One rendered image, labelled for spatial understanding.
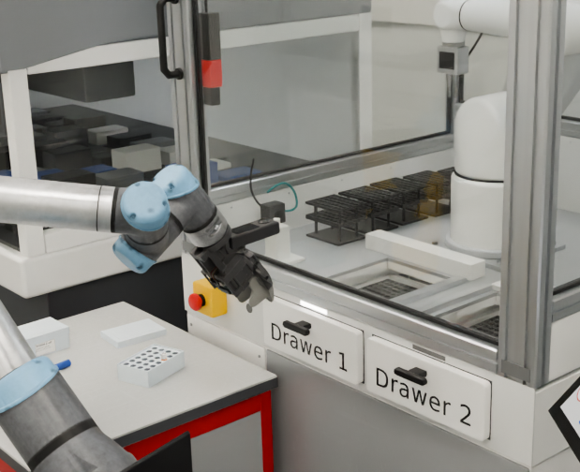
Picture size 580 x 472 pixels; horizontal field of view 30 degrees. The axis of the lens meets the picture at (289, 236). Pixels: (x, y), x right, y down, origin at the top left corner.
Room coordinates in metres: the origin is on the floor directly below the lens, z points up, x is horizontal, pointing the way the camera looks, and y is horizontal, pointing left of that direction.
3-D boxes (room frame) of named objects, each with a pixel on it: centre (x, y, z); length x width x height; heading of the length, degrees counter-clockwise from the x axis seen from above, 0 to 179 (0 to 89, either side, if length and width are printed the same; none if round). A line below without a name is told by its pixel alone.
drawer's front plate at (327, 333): (2.01, -0.04, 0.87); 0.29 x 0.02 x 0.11; 40
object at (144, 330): (2.32, 0.37, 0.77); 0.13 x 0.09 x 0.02; 125
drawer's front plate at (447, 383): (1.77, -0.24, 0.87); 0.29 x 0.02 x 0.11; 40
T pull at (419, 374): (1.75, -0.22, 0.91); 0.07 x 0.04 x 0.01; 40
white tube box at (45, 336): (2.26, 0.59, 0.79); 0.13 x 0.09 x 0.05; 131
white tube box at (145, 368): (2.11, 0.31, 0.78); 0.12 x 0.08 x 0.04; 147
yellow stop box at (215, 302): (2.25, 0.19, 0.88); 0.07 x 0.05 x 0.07; 40
